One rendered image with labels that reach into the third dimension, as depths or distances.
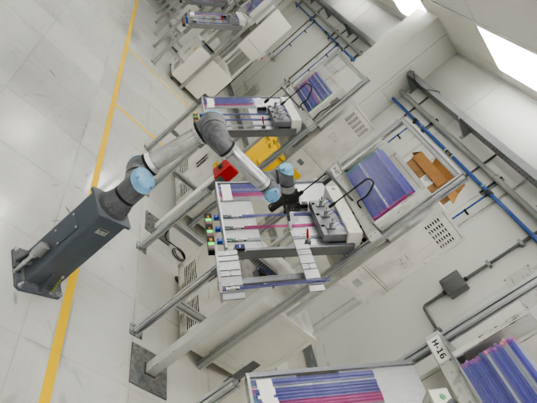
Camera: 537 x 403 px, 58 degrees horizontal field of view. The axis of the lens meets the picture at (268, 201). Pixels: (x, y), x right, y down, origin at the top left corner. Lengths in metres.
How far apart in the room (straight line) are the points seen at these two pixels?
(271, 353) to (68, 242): 1.48
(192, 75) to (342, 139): 3.44
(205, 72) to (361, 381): 5.57
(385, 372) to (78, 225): 1.48
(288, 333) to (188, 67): 4.72
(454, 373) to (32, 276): 1.88
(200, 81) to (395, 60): 2.74
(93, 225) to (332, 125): 2.26
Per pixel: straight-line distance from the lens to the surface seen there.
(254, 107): 4.22
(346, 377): 2.07
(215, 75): 7.04
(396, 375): 2.16
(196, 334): 2.55
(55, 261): 2.44
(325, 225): 2.70
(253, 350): 3.13
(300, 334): 3.10
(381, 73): 5.87
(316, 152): 4.00
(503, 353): 2.04
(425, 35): 5.94
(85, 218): 2.31
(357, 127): 4.01
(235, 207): 2.87
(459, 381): 2.09
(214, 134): 2.12
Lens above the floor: 1.66
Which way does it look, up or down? 14 degrees down
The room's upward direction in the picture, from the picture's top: 52 degrees clockwise
